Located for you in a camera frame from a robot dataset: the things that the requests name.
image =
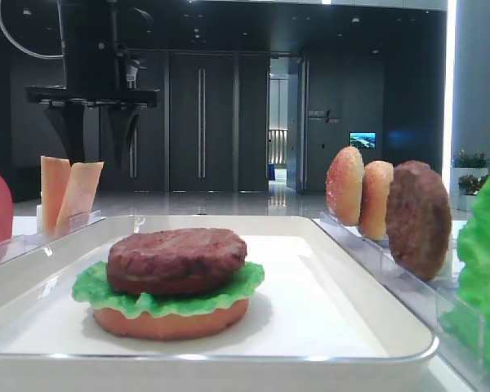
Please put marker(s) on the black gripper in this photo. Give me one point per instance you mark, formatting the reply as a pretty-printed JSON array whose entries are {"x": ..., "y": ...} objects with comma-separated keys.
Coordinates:
[{"x": 96, "y": 73}]

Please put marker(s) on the orange cheese slice front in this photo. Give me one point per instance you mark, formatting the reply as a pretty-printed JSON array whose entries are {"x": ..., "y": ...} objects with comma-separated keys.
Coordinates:
[{"x": 80, "y": 191}]

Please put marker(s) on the orange cheese slice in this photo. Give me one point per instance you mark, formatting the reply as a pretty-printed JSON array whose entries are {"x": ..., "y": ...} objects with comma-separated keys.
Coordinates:
[
  {"x": 55, "y": 174},
  {"x": 80, "y": 191}
]

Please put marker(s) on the orange cheese slice rear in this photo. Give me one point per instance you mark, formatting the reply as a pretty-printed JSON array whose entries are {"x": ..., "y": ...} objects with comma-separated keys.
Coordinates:
[{"x": 55, "y": 174}]

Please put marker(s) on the green lettuce leaf on tray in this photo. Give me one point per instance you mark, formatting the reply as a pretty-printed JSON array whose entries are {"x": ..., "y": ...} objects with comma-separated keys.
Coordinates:
[{"x": 91, "y": 286}]

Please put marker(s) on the brown meat patty on tray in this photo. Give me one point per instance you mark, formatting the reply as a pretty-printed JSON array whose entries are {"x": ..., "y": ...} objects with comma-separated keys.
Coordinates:
[{"x": 177, "y": 262}]

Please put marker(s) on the standing brown meat patty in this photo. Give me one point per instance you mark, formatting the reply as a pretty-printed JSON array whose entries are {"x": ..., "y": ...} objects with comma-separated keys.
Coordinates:
[{"x": 418, "y": 219}]

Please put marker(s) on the standing green lettuce leaf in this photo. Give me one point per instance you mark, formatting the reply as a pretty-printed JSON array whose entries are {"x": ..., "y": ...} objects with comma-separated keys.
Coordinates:
[{"x": 479, "y": 265}]

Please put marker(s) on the dark double door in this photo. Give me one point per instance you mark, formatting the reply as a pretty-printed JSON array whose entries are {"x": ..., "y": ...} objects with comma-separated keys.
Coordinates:
[{"x": 208, "y": 132}]

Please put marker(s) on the bottom bun slice on tray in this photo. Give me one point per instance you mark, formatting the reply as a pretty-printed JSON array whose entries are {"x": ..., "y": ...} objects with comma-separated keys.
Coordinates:
[{"x": 172, "y": 327}]

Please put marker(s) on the sesame bun top rear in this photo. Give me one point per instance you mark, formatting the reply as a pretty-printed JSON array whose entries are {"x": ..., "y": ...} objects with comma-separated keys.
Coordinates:
[{"x": 344, "y": 186}]

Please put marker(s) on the bun half right front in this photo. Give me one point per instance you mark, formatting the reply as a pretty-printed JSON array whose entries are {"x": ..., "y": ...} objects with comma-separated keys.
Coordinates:
[{"x": 377, "y": 178}]

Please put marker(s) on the cream metal tray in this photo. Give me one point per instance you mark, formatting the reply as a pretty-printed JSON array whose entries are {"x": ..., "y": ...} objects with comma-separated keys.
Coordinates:
[{"x": 319, "y": 321}]

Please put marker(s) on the potted plants white planter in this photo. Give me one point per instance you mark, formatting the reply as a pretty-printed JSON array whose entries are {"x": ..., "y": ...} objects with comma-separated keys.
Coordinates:
[{"x": 468, "y": 174}]

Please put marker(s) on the clear left long rail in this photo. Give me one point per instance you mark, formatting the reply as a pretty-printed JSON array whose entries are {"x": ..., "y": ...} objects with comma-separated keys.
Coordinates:
[{"x": 32, "y": 241}]

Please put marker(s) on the clear long rail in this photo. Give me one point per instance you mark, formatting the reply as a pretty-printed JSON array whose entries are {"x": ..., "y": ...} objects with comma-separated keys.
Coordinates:
[
  {"x": 428, "y": 301},
  {"x": 32, "y": 241}
]

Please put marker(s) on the wall display screen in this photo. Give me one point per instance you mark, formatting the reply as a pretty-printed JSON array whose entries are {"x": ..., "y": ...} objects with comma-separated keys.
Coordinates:
[{"x": 363, "y": 140}]

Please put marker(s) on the clear right long rail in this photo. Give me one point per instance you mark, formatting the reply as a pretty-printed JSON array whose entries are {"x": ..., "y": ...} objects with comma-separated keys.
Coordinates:
[{"x": 428, "y": 301}]

